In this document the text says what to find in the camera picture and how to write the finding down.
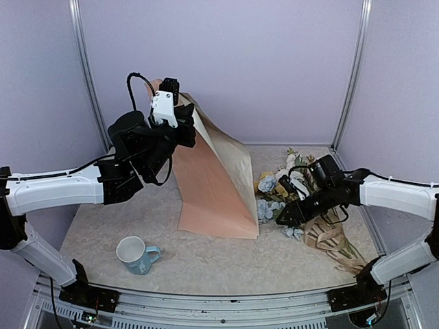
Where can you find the blue fake flower stem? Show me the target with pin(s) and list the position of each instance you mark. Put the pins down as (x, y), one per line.
(269, 211)

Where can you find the yellow fake flower stem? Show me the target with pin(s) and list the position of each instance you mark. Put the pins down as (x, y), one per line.
(268, 188)

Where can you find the pink beige wrapping paper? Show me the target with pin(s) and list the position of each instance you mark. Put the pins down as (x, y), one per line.
(215, 181)

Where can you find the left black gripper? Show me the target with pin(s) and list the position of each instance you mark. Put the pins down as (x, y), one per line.
(183, 114)

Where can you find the beige ribbon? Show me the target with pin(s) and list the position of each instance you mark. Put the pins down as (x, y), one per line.
(326, 233)

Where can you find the right aluminium frame post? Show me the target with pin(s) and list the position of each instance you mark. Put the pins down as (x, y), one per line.
(364, 22)

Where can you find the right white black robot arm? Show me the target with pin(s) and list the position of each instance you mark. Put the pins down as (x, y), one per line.
(364, 188)

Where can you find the aluminium frame post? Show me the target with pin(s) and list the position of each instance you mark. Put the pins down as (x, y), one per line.
(78, 30)
(364, 22)

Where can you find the left aluminium frame post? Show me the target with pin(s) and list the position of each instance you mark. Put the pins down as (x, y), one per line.
(78, 30)

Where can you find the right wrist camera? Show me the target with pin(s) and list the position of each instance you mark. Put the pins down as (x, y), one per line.
(322, 169)

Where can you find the blue white ceramic mug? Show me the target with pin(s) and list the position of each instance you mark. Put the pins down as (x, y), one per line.
(136, 256)

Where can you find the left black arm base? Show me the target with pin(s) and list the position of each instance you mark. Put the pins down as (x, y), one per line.
(96, 298)

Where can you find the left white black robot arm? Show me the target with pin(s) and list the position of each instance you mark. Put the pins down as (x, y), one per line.
(142, 146)

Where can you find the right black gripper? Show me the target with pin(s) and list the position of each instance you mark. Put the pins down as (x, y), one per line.
(295, 218)

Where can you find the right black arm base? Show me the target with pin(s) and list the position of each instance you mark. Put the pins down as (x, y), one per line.
(365, 291)

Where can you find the white fake rose stem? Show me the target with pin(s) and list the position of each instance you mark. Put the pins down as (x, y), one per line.
(294, 165)

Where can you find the front aluminium rail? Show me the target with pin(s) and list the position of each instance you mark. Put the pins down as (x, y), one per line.
(138, 309)

